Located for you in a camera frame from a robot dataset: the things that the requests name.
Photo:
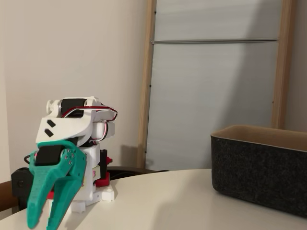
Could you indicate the teal gripper black servo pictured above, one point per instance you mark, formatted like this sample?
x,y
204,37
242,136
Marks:
x,y
55,165

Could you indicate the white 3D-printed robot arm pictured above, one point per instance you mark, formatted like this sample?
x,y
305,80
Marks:
x,y
72,124

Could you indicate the dark grey felt box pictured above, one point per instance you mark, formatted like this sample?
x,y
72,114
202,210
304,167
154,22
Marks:
x,y
251,172

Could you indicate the black and red clamp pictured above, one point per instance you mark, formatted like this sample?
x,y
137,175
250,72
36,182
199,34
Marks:
x,y
20,184
103,165

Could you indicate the wooden framed translucent screen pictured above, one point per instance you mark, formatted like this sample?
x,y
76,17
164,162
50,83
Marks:
x,y
216,19

